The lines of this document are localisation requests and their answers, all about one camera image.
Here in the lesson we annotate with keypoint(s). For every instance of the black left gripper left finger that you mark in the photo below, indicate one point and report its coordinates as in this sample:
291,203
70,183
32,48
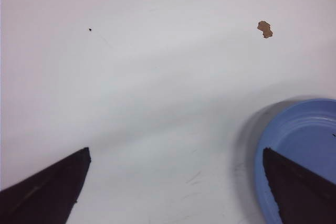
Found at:
49,195

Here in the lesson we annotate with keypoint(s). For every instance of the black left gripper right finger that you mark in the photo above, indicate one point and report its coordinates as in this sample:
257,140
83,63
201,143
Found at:
301,195

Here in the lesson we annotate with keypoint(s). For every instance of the blue round plate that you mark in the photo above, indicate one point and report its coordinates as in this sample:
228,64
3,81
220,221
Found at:
304,133

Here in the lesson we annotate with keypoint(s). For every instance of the small brown chip mark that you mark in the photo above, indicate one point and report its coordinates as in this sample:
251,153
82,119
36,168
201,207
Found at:
265,28

